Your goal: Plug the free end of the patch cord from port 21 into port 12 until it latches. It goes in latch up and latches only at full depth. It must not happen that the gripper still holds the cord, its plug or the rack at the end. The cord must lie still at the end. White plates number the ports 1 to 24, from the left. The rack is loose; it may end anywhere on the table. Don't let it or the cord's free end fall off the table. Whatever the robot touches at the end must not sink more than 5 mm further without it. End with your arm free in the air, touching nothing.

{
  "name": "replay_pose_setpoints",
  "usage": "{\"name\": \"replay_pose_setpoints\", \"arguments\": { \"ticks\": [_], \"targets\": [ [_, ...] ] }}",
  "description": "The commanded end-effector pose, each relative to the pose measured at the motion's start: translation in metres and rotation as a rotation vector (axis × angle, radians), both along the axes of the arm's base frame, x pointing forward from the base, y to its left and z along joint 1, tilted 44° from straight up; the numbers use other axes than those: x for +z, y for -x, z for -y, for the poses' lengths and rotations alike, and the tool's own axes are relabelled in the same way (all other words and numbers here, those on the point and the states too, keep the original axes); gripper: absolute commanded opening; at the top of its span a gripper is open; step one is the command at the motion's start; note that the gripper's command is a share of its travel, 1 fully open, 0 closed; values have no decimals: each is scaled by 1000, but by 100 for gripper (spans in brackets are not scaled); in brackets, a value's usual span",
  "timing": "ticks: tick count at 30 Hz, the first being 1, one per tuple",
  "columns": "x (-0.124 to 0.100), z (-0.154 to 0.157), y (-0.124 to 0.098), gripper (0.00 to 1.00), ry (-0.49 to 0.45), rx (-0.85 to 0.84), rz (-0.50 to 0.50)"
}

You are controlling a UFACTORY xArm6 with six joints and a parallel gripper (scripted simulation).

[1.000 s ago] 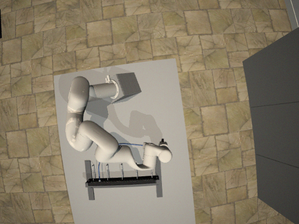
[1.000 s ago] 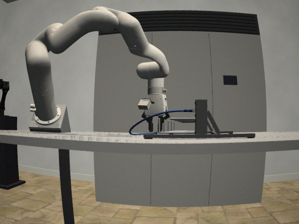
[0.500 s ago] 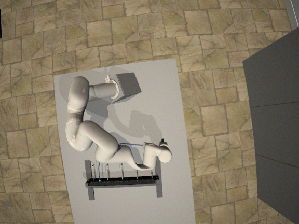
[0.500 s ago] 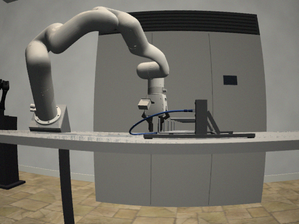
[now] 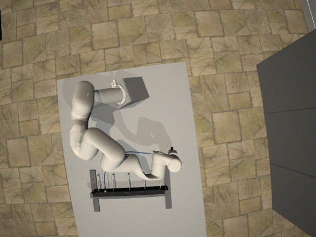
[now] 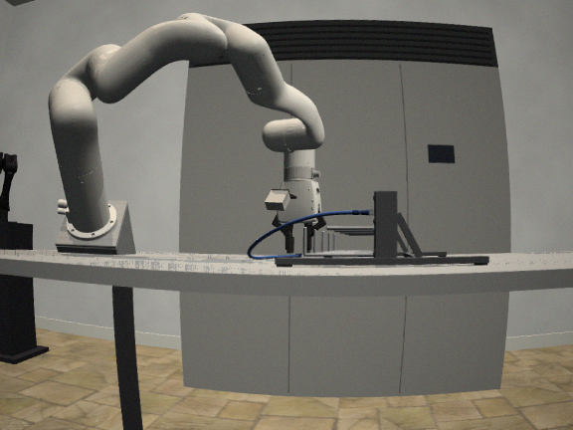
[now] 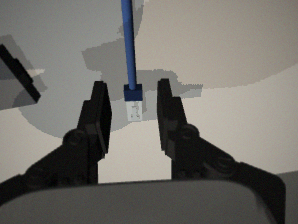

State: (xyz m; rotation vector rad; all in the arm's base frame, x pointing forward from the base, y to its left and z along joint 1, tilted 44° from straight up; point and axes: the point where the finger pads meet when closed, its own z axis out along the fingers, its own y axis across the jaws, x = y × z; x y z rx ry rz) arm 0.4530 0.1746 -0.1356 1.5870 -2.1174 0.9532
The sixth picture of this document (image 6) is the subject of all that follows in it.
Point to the dark blue patch cord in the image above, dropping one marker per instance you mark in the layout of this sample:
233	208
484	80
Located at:
353	212

